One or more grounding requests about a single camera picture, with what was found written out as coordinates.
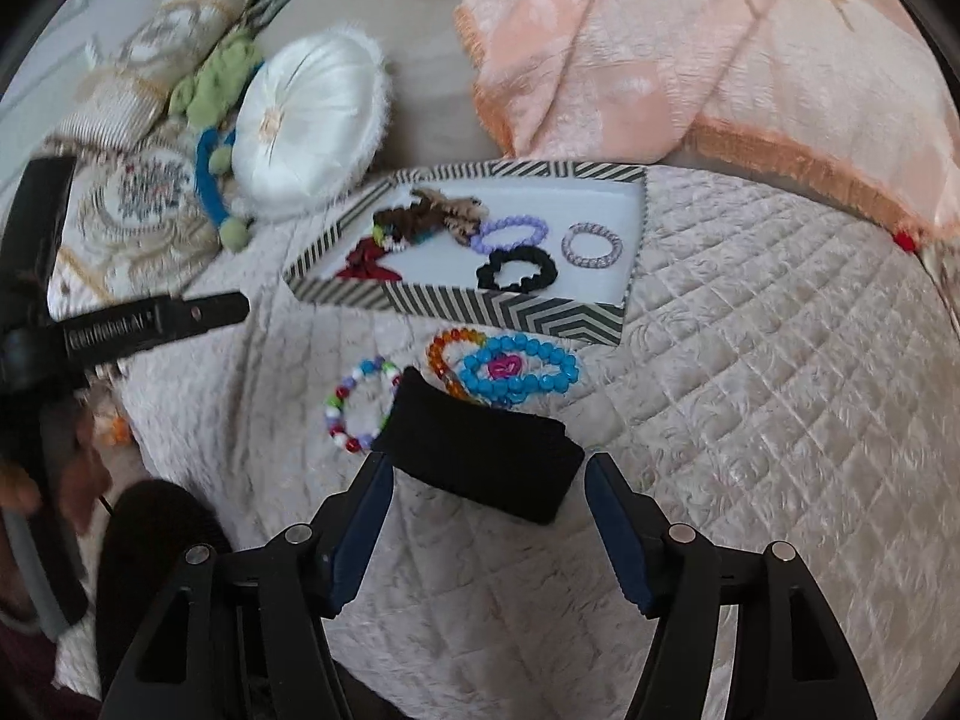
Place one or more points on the dark red bow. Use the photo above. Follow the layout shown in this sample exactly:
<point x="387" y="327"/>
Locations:
<point x="367" y="262"/>

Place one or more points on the square embroidered beige pillow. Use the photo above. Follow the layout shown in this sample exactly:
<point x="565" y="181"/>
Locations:
<point x="135" y="202"/>

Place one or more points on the leopard print scrunchie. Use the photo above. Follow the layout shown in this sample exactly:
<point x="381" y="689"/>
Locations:
<point x="463" y="216"/>

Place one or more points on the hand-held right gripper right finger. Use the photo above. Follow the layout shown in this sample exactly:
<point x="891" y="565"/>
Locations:
<point x="619" y="532"/>

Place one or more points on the plain beige cushion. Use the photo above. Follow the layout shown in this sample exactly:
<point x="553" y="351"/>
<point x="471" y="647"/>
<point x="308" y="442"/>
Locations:
<point x="427" y="75"/>

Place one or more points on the black scrunchie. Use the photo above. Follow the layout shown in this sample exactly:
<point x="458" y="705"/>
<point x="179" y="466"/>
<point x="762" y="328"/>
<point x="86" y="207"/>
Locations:
<point x="491" y="274"/>

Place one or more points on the small red tag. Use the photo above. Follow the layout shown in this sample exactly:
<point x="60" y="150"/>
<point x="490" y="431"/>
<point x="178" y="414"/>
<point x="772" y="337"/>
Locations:
<point x="904" y="241"/>

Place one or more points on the cream quilted bedspread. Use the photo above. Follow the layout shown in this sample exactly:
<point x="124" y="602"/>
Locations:
<point x="750" y="427"/>

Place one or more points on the black fuzzy cloth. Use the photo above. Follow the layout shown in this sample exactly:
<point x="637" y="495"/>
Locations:
<point x="150" y="532"/>

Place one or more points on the floral printed cloth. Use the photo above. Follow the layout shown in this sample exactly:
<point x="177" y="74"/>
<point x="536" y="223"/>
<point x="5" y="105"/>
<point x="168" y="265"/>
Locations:
<point x="946" y="259"/>

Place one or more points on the person's left hand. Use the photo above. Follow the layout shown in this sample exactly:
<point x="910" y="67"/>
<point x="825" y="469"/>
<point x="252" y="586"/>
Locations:
<point x="81" y="480"/>

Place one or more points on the peach fringed blanket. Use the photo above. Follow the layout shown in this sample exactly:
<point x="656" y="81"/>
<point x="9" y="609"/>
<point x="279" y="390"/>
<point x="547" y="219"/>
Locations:
<point x="675" y="52"/>

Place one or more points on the brown fuzzy scrunchie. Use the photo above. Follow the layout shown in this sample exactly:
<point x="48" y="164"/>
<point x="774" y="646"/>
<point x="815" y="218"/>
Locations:
<point x="412" y="214"/>

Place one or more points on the black cloth headband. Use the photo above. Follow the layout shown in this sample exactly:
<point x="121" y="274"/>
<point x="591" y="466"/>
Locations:
<point x="480" y="450"/>

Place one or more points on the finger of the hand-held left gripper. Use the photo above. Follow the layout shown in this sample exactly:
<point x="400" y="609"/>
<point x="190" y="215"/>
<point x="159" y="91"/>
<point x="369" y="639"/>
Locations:
<point x="150" y="322"/>

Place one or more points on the striped cardboard box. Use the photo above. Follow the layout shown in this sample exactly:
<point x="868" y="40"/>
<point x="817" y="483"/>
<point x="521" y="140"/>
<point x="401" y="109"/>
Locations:
<point x="465" y="307"/>

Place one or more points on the white round satin cushion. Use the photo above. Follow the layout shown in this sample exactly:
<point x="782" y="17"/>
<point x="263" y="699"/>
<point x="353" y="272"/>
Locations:
<point x="307" y="127"/>

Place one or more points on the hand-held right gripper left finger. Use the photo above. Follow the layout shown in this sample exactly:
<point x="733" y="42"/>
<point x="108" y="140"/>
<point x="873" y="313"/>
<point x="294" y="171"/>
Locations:
<point x="360" y="532"/>

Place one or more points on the small orange item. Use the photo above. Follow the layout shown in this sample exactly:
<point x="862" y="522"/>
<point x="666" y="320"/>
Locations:
<point x="114" y="429"/>

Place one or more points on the green plush toy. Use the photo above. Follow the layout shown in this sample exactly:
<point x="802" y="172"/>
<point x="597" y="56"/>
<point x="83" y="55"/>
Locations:
<point x="217" y="82"/>

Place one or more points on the maroon clothing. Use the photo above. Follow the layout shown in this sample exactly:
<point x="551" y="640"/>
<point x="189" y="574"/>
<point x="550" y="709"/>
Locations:
<point x="37" y="675"/>

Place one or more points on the long embroidered beige pillow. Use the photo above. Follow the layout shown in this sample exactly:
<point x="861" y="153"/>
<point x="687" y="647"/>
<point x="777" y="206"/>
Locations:
<point x="150" y="52"/>

